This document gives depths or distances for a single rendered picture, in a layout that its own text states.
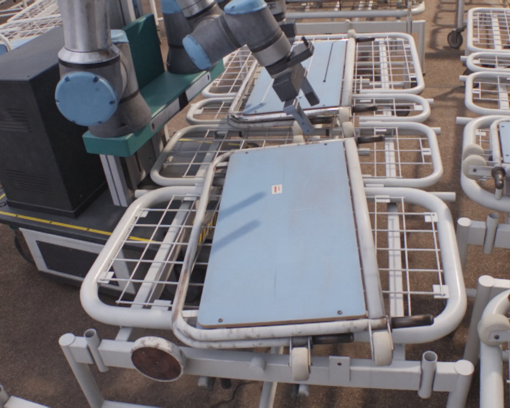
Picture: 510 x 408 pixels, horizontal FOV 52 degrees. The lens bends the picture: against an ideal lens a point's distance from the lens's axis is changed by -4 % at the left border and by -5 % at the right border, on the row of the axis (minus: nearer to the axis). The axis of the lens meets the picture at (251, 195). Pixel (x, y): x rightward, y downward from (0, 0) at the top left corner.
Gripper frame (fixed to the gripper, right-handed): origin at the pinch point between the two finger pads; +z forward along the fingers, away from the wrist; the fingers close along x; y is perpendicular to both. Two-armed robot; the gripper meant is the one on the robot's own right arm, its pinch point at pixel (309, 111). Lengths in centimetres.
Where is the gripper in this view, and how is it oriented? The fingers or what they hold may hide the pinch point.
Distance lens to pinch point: 141.7
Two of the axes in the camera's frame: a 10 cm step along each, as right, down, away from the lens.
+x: -2.0, 6.5, -7.3
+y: -8.3, 2.8, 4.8
